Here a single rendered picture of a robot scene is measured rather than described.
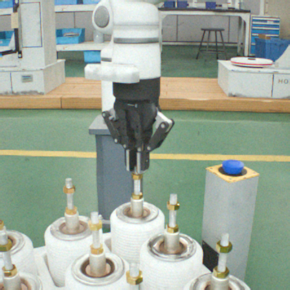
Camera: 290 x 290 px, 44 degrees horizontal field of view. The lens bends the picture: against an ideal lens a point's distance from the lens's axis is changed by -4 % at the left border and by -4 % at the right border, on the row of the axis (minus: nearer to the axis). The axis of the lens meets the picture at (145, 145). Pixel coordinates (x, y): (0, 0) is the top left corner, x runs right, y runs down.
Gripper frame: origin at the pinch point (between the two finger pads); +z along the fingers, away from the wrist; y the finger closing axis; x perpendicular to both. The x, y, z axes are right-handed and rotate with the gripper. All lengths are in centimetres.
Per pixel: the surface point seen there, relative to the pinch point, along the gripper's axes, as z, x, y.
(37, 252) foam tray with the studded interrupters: 17.0, 12.6, 13.3
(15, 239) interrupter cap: 9.7, 18.8, 10.1
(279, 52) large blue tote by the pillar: 14, -434, 91
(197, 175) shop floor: 35, -72, 24
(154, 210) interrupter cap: 9.7, -2.0, -2.3
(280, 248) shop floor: 35, -41, -18
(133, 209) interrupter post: 8.7, 1.1, 0.0
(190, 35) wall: 15, -731, 379
